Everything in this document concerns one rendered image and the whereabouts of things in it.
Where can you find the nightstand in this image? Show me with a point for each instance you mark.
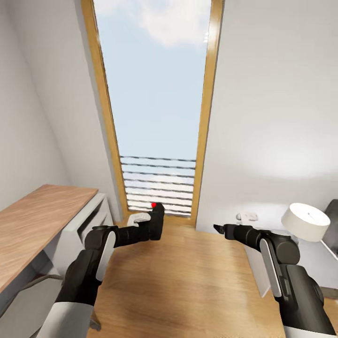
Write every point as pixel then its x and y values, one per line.
pixel 319 261

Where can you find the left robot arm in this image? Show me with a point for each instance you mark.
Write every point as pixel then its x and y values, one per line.
pixel 71 313

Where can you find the table lamp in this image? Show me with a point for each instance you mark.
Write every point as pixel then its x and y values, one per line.
pixel 313 232

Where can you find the desk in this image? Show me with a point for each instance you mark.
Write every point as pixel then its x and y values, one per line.
pixel 47 229

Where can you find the digital camera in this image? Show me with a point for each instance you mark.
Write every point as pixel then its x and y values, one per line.
pixel 157 220

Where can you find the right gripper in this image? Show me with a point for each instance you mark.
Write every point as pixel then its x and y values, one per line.
pixel 234 232

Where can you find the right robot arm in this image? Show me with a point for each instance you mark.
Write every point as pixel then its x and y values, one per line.
pixel 300 297

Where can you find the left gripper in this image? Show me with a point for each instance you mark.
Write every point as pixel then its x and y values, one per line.
pixel 139 234

